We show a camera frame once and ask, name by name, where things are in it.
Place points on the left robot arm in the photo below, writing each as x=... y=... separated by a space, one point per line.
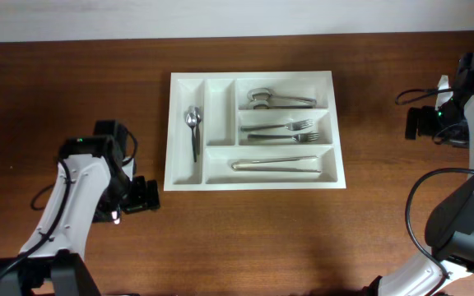
x=96 y=183

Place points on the pink plastic knife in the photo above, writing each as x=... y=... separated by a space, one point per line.
x=116 y=217

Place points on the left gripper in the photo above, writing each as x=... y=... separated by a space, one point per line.
x=142 y=199

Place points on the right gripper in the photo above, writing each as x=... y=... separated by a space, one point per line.
x=425 y=127

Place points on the metal fork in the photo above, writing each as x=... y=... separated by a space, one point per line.
x=300 y=137
x=292 y=126

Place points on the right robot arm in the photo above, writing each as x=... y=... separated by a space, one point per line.
x=448 y=252

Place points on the small metal spoon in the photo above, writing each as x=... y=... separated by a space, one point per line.
x=191 y=120
x=197 y=129

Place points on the metal tongs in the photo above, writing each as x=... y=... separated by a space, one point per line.
x=273 y=165

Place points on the white plastic cutlery tray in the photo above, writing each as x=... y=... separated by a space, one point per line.
x=222 y=99

